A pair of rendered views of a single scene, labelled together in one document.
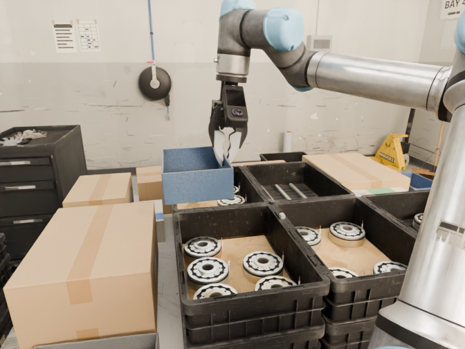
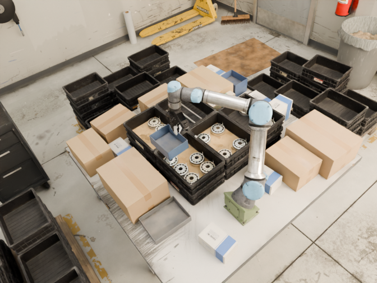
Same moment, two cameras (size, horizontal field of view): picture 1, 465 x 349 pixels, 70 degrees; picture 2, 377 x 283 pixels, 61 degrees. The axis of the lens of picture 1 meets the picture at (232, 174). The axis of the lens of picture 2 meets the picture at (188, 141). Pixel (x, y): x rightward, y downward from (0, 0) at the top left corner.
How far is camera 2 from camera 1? 139 cm
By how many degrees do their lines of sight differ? 33
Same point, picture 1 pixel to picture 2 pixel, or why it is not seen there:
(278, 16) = (196, 96)
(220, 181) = (184, 145)
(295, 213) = (196, 129)
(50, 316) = (140, 208)
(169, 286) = not seen: hidden behind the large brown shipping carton
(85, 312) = (150, 201)
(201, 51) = not seen: outside the picture
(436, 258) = (253, 163)
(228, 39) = (174, 99)
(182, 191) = (174, 154)
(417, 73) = (239, 104)
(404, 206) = not seen: hidden behind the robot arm
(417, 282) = (250, 168)
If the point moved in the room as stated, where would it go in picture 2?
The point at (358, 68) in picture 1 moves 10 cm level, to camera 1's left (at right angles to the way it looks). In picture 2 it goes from (221, 101) to (206, 107)
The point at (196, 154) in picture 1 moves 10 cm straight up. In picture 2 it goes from (161, 131) to (159, 119)
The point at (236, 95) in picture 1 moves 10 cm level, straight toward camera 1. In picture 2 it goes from (180, 115) to (188, 125)
